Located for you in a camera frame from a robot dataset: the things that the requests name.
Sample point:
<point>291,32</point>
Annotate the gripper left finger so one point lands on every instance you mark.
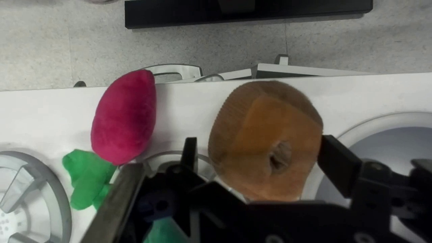
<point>162,202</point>

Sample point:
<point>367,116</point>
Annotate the small grey toy burner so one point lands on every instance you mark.
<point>206,165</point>

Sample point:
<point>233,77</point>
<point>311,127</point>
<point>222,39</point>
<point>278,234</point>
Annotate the large grey toy burner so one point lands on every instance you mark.
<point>33,189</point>

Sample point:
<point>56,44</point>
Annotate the black furniture base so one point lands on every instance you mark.
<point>249,11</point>

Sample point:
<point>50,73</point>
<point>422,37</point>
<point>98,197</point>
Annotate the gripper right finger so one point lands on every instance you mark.
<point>371,189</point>

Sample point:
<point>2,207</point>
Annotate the brown round sponge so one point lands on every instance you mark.
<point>260,135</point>

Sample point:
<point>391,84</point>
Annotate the pink plush radish green leaves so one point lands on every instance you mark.
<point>125,118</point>

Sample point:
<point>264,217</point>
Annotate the white toy kitchen door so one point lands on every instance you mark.
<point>297,70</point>

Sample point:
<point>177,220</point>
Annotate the white toy kitchen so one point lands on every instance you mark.
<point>50,118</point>

